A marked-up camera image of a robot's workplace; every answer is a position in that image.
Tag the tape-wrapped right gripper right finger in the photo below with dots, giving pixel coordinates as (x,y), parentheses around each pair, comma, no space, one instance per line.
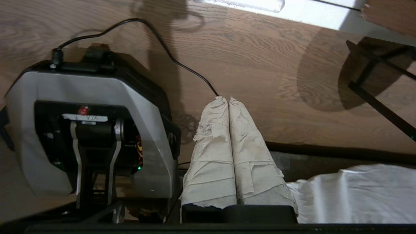
(256,169)

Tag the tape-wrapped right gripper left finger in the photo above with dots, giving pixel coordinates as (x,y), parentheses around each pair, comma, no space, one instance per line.
(211,162)

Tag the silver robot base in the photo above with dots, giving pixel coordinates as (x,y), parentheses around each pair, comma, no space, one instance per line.
(143,110)

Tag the white fabric sheet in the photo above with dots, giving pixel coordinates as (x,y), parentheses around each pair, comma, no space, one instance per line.
(357,195)

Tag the black robot torso column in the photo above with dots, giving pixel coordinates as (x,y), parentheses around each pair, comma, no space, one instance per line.
(96,152)

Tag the white paper label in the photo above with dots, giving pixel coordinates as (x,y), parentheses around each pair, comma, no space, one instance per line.
(84,117)

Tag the black floor stand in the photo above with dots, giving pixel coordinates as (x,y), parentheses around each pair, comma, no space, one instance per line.
(380,107)

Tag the red emergency stop button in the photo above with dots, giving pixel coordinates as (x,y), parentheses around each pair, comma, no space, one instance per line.
(83,110)

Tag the white glossy low cabinet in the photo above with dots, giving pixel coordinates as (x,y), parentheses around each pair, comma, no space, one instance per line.
(344,3)

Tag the brown wooden side table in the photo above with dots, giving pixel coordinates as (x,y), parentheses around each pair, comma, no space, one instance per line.
(390,13)

